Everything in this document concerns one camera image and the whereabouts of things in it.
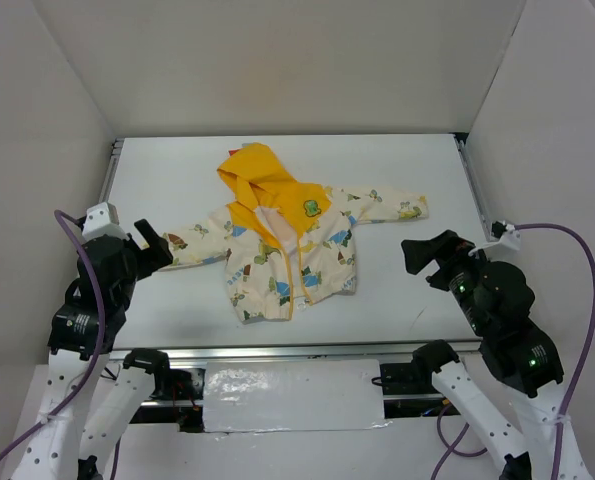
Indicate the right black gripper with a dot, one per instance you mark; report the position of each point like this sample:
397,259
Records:
442,265

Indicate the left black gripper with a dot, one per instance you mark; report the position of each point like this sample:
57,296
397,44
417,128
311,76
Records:
140,257

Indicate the yellow hooded printed child jacket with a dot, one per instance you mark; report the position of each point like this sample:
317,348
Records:
283,241

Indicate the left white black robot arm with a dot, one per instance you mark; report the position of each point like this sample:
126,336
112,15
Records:
69,440

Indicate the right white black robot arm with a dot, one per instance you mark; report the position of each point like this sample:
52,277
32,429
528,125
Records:
525,360

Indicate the white foil covered panel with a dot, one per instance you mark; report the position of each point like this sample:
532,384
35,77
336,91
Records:
312,395

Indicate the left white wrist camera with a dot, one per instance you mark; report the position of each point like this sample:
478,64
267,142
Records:
102,220

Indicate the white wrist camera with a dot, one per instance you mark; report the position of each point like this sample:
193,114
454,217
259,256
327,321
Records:
505,238
102,220

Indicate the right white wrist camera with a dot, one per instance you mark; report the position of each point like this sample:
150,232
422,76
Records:
505,238

